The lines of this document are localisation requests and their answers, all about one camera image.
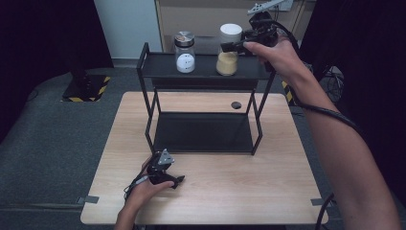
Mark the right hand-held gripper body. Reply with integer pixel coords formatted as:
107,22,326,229
242,0,295,46

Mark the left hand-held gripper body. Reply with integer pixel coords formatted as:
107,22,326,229
146,148,180,186

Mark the glass jar with white lid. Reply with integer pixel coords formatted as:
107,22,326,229
215,23,243,77

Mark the black two-tier metal rack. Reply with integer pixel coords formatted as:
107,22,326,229
136,41,278,156

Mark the person's left hand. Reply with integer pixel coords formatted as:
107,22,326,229
124,155,176,209

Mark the person's right hand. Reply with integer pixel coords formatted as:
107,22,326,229
242,34,312,87

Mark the beige wooden cabinet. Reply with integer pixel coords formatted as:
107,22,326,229
154,0,308,55

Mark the glass jar with silver lid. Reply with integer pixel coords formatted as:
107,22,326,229
173,31,196,75

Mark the black stand base striped edge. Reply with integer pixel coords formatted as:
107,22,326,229
61,54,112,104
281,80,295,104

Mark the grey tape strip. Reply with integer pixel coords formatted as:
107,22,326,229
76,195,101,206
310,197,337,207

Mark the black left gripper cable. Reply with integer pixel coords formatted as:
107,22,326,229
123,173,151,201

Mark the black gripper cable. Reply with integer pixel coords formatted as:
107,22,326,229
271,19,365,230
123,173,151,201

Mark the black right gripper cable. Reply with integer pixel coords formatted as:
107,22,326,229
271,19,365,230

